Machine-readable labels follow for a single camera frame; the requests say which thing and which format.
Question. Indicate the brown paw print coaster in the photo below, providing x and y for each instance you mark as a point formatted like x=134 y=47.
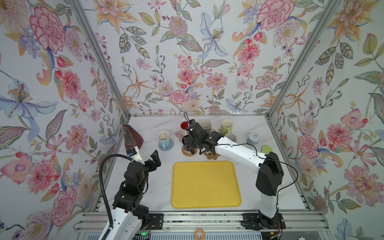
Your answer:
x=211 y=156

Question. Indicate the red inside white mug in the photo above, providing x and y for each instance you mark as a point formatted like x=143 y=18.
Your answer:
x=183 y=127

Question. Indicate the white mug purple handle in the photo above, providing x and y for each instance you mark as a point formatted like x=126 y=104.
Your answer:
x=206 y=125

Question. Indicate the pink flower coaster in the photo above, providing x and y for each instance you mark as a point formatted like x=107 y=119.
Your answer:
x=179 y=135

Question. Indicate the tan rattan round coaster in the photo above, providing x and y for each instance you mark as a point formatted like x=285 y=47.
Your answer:
x=189 y=153

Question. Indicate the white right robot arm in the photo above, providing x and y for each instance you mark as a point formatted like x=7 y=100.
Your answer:
x=267 y=166

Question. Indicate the white mug blue handle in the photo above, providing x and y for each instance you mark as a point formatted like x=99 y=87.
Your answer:
x=232 y=137

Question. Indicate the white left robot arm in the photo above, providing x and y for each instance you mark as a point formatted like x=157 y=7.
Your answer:
x=126 y=216

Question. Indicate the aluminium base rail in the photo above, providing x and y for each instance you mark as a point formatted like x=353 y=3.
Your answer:
x=213 y=221

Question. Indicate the yellow tray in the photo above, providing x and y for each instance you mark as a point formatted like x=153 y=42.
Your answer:
x=199 y=185

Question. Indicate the orange tape roll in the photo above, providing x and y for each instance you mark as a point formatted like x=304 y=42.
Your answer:
x=199 y=234

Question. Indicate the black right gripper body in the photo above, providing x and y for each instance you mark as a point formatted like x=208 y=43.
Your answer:
x=198 y=146

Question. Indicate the light green mug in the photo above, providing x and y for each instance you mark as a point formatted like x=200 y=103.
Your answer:
x=226 y=126

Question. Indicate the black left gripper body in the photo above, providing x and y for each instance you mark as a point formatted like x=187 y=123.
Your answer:
x=148 y=166

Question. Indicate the lime green spatula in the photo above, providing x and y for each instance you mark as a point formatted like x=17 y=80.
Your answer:
x=266 y=149

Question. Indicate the light blue mug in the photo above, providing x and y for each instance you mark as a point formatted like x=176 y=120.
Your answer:
x=163 y=135

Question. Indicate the black mug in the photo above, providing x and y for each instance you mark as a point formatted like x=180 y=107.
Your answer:
x=188 y=143

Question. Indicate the grey-blue woven round coaster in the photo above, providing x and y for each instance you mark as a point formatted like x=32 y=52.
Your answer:
x=166 y=145

